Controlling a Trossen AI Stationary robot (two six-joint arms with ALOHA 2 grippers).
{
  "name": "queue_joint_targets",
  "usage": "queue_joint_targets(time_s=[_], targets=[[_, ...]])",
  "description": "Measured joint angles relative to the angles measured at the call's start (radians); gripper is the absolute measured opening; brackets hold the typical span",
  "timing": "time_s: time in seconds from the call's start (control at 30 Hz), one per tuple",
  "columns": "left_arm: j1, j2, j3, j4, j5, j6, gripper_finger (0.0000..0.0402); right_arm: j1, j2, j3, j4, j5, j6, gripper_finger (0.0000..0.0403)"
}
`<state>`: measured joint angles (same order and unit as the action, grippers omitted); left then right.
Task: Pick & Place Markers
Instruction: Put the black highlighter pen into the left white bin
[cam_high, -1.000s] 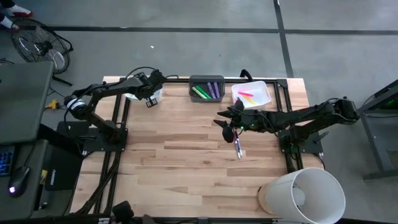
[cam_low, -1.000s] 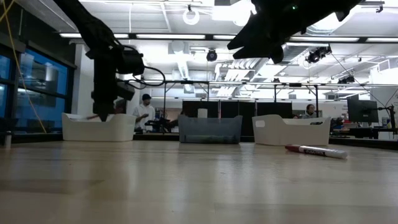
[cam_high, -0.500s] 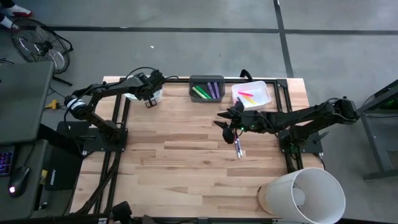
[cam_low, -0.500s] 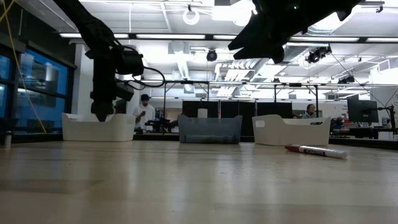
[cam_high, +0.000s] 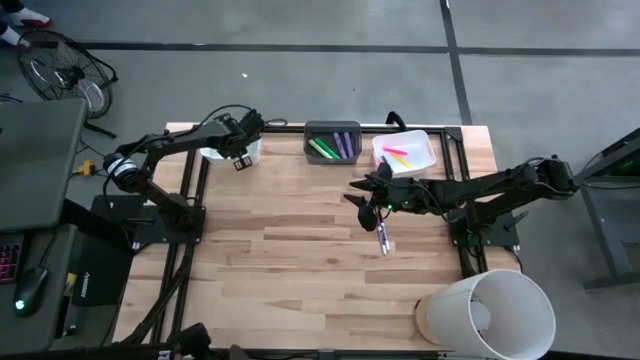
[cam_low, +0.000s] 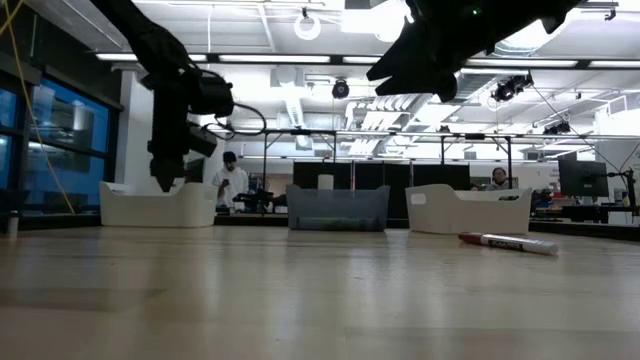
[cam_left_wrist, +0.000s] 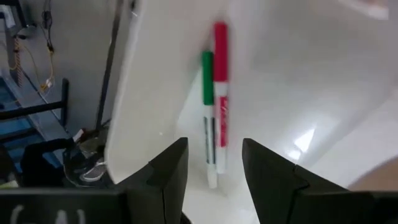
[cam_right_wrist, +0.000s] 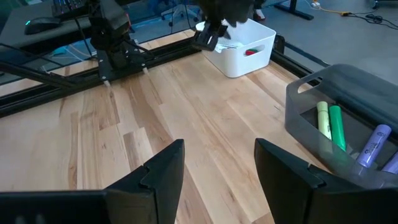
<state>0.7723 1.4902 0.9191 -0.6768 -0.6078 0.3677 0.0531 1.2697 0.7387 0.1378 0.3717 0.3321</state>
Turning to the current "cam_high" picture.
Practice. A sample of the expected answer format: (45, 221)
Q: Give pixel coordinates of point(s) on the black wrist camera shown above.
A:
(242, 163)
(367, 218)

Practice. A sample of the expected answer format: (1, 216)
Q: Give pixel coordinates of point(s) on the round wooden lamp base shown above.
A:
(421, 320)

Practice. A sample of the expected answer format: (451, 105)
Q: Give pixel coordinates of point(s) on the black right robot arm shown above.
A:
(500, 187)

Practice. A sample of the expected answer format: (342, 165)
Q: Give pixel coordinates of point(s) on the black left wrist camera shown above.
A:
(242, 163)

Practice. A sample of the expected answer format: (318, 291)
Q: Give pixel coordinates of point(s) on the yellow power plug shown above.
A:
(85, 168)

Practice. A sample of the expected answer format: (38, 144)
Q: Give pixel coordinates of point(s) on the grey plastic bin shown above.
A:
(330, 161)

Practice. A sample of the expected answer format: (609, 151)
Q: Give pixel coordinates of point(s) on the yellow thin marker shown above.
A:
(402, 160)

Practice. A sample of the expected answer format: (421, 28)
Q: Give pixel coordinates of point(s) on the black table clamp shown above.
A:
(395, 119)

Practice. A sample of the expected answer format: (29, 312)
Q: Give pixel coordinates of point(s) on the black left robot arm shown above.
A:
(150, 165)

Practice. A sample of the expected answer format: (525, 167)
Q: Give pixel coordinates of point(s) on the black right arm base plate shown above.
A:
(500, 232)

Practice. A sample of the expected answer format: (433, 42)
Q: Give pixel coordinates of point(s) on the black aluminium table frame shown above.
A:
(290, 129)

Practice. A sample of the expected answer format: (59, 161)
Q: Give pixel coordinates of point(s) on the grey metal bench frame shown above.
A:
(600, 210)

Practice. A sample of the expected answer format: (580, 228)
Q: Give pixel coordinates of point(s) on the white red-labelled marker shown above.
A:
(386, 239)

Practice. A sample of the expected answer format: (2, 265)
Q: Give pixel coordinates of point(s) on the yellow-green highlighter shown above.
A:
(317, 148)

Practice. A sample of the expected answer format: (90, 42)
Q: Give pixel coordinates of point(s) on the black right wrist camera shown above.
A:
(367, 218)

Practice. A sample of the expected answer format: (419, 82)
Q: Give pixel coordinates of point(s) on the white plastic bin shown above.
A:
(212, 156)
(420, 150)

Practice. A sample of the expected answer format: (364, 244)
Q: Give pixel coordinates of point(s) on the black floor fan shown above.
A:
(65, 75)

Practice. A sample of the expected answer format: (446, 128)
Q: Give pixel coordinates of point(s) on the dark purple pen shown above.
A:
(385, 161)

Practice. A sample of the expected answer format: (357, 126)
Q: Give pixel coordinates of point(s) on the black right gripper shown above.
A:
(405, 195)

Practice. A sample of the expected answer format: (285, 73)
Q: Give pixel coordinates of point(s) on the pink highlighter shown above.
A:
(395, 150)

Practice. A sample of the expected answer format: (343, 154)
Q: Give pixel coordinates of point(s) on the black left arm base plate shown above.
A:
(150, 230)

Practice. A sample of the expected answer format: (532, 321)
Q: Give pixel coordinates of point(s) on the person's shoe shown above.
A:
(10, 36)
(32, 17)

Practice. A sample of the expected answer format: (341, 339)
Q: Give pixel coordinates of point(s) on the black computer mouse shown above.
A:
(30, 292)

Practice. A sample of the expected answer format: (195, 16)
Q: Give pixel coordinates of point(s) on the green marker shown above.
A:
(329, 148)

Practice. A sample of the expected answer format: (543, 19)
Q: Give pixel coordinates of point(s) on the backlit keyboard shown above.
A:
(10, 257)

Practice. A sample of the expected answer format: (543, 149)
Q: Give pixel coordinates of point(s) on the white cylindrical bucket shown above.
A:
(510, 315)

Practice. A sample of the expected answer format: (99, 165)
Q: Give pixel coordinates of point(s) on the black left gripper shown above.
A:
(240, 132)

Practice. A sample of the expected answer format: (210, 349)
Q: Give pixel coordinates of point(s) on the grey desk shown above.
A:
(35, 160)

